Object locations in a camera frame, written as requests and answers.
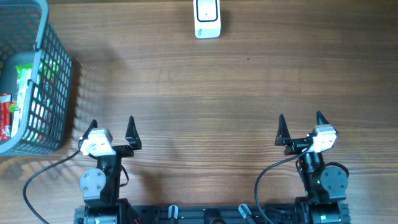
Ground grey plastic shopping basket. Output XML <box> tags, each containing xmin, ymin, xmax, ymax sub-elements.
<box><xmin>1</xmin><ymin>0</ymin><xmax>73</xmax><ymax>156</ymax></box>

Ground green white small box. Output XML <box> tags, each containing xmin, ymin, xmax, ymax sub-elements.
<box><xmin>11</xmin><ymin>109</ymin><xmax>20</xmax><ymax>138</ymax></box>

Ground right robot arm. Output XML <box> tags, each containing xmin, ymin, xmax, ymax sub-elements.
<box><xmin>275</xmin><ymin>111</ymin><xmax>351</xmax><ymax>223</ymax></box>

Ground left camera black cable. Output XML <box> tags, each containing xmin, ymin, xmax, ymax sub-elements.
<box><xmin>22</xmin><ymin>148</ymin><xmax>82</xmax><ymax>224</ymax></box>

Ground camera black cable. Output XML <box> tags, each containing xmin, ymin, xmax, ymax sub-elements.
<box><xmin>22</xmin><ymin>148</ymin><xmax>82</xmax><ymax>224</ymax></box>
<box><xmin>254</xmin><ymin>140</ymin><xmax>313</xmax><ymax>224</ymax></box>

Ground red snack packet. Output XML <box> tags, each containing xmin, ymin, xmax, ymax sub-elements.
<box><xmin>1</xmin><ymin>93</ymin><xmax>11</xmax><ymax>141</ymax></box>

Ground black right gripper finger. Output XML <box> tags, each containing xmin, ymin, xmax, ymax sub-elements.
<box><xmin>316</xmin><ymin>111</ymin><xmax>329</xmax><ymax>125</ymax></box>
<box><xmin>274</xmin><ymin>114</ymin><xmax>291</xmax><ymax>146</ymax></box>

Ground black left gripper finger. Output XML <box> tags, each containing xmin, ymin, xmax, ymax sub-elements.
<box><xmin>125</xmin><ymin>116</ymin><xmax>142</xmax><ymax>150</ymax></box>
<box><xmin>78</xmin><ymin>119</ymin><xmax>98</xmax><ymax>147</ymax></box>

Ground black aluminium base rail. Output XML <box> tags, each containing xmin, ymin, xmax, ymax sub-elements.
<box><xmin>73</xmin><ymin>203</ymin><xmax>351</xmax><ymax>224</ymax></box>

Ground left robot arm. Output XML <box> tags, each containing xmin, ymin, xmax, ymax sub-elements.
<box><xmin>73</xmin><ymin>116</ymin><xmax>142</xmax><ymax>224</ymax></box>

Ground green snack packet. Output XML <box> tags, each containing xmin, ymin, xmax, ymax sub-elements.
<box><xmin>9</xmin><ymin>63</ymin><xmax>60</xmax><ymax>113</ymax></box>

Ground white barcode scanner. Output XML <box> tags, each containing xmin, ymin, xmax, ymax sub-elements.
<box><xmin>193</xmin><ymin>0</ymin><xmax>221</xmax><ymax>39</ymax></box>

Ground right camera black cable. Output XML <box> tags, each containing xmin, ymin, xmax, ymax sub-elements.
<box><xmin>254</xmin><ymin>140</ymin><xmax>313</xmax><ymax>224</ymax></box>

